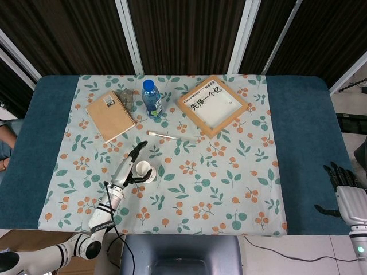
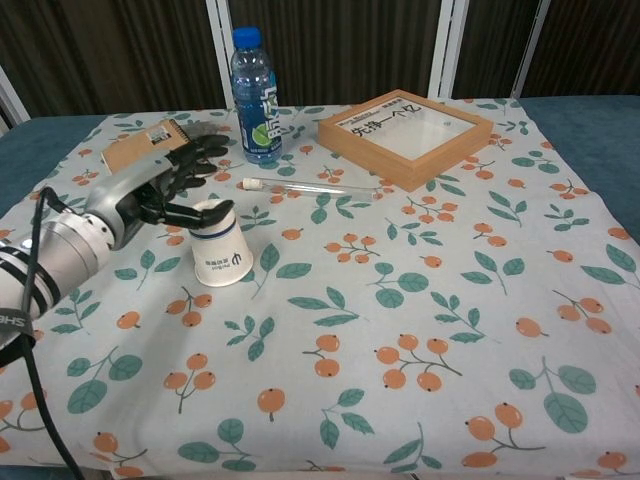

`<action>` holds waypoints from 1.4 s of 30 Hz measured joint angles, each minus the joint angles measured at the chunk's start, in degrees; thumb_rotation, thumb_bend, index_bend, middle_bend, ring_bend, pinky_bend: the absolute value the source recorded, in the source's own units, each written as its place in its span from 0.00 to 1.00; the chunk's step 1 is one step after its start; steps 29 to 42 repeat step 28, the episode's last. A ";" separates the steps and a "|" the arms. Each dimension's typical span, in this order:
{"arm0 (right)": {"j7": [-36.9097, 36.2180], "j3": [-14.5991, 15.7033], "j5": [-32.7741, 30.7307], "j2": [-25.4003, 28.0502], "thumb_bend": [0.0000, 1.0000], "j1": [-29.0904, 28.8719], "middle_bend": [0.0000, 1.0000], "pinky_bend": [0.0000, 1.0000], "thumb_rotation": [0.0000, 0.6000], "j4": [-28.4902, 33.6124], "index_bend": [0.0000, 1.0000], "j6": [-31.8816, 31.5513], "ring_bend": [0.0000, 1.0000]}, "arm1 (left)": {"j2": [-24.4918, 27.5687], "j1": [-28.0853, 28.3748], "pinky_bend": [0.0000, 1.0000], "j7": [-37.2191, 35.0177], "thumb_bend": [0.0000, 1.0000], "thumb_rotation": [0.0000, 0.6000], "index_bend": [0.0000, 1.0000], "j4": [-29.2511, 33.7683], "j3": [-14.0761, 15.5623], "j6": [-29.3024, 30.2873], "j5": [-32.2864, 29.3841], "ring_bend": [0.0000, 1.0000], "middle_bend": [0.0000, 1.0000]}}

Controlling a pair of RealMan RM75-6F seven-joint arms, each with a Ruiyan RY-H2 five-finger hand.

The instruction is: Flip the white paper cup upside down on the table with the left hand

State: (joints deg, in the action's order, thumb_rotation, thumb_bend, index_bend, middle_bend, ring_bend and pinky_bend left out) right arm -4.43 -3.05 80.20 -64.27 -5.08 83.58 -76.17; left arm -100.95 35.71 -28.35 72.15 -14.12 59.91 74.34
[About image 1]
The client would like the wooden picture frame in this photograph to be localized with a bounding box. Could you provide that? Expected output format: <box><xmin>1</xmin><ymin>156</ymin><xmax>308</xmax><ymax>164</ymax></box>
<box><xmin>175</xmin><ymin>75</ymin><xmax>249</xmax><ymax>140</ymax></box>

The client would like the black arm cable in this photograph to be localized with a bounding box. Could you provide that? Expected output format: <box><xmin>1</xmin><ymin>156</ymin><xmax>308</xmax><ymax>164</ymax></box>
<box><xmin>103</xmin><ymin>180</ymin><xmax>136</xmax><ymax>275</ymax></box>

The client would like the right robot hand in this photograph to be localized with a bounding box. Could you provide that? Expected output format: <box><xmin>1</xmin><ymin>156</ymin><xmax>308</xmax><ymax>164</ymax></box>
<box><xmin>314</xmin><ymin>162</ymin><xmax>367</xmax><ymax>227</ymax></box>

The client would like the black floor equipment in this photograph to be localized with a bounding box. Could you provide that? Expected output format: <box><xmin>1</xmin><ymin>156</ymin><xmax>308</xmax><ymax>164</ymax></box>
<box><xmin>335</xmin><ymin>112</ymin><xmax>367</xmax><ymax>135</ymax></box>

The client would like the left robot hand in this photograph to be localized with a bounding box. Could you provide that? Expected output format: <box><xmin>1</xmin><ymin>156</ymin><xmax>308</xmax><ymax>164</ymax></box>
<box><xmin>110</xmin><ymin>140</ymin><xmax>153</xmax><ymax>190</ymax></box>

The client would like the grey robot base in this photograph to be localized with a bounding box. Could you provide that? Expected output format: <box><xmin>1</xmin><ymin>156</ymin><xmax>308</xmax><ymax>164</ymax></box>
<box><xmin>119</xmin><ymin>234</ymin><xmax>244</xmax><ymax>275</ymax></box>

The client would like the white partition frame post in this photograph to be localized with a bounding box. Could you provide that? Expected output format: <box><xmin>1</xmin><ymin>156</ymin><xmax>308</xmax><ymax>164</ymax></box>
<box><xmin>0</xmin><ymin>28</ymin><xmax>42</xmax><ymax>89</ymax></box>
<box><xmin>114</xmin><ymin>0</ymin><xmax>144</xmax><ymax>76</ymax></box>
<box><xmin>229</xmin><ymin>0</ymin><xmax>257</xmax><ymax>74</ymax></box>
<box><xmin>263</xmin><ymin>0</ymin><xmax>304</xmax><ymax>73</ymax></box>
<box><xmin>329</xmin><ymin>54</ymin><xmax>367</xmax><ymax>96</ymax></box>

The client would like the teal table cover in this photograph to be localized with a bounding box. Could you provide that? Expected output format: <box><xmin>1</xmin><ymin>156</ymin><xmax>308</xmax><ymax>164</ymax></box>
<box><xmin>0</xmin><ymin>74</ymin><xmax>358</xmax><ymax>236</ymax></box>

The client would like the blue water bottle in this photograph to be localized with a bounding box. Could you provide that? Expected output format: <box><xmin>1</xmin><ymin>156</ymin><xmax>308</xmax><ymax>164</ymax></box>
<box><xmin>142</xmin><ymin>79</ymin><xmax>164</xmax><ymax>120</ymax></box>

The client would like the black floor cable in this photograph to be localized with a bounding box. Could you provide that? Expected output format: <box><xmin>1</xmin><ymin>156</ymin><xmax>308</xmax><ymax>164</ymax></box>
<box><xmin>243</xmin><ymin>236</ymin><xmax>359</xmax><ymax>263</ymax></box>

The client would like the grey stone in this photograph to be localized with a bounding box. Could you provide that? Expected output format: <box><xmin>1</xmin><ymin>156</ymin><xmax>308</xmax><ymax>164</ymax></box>
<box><xmin>115</xmin><ymin>89</ymin><xmax>135</xmax><ymax>109</ymax></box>

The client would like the brown spiral notebook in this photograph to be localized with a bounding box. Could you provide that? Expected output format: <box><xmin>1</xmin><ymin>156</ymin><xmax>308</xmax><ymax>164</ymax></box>
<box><xmin>85</xmin><ymin>90</ymin><xmax>137</xmax><ymax>144</ymax></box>

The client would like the floral leaf print tablecloth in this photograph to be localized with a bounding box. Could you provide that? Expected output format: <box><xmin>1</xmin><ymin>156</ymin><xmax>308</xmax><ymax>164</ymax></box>
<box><xmin>37</xmin><ymin>73</ymin><xmax>288</xmax><ymax>237</ymax></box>

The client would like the person bare forearm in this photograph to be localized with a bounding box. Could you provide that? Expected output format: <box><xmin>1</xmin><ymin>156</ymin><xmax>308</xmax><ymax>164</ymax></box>
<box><xmin>0</xmin><ymin>125</ymin><xmax>17</xmax><ymax>150</ymax></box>

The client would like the white paper cup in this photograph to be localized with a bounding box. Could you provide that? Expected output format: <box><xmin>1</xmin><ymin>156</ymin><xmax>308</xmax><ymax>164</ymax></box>
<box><xmin>135</xmin><ymin>160</ymin><xmax>157</xmax><ymax>184</ymax></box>

